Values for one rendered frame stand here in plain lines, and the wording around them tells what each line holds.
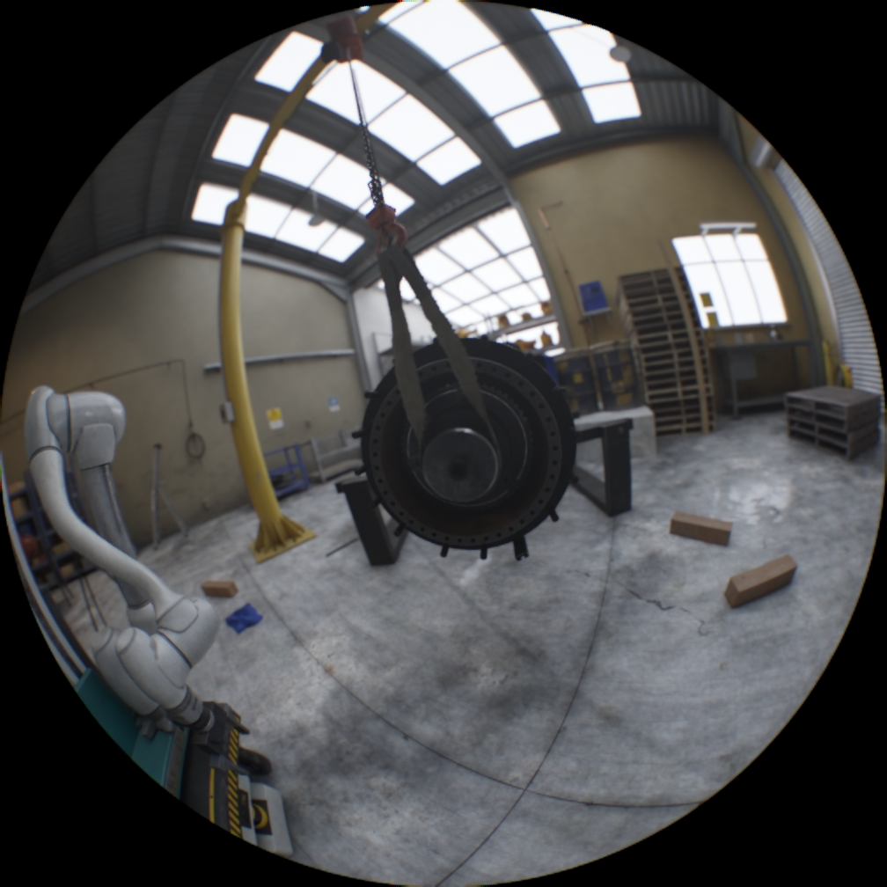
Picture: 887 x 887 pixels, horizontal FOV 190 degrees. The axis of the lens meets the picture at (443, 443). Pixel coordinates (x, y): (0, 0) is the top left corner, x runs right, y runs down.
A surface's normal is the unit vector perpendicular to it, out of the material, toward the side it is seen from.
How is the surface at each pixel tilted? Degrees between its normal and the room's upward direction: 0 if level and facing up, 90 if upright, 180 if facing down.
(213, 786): 0
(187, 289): 90
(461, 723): 0
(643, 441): 90
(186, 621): 60
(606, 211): 90
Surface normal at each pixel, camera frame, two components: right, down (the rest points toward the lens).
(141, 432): 0.79, -0.10
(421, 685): -0.23, -0.96
